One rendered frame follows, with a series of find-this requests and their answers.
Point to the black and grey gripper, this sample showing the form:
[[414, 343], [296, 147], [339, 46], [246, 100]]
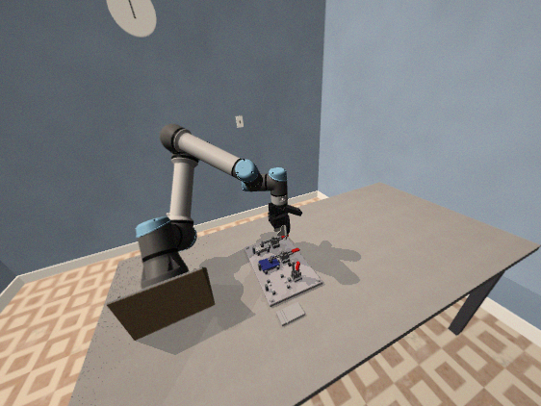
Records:
[[280, 221]]

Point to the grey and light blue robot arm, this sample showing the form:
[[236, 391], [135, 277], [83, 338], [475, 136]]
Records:
[[158, 237]]

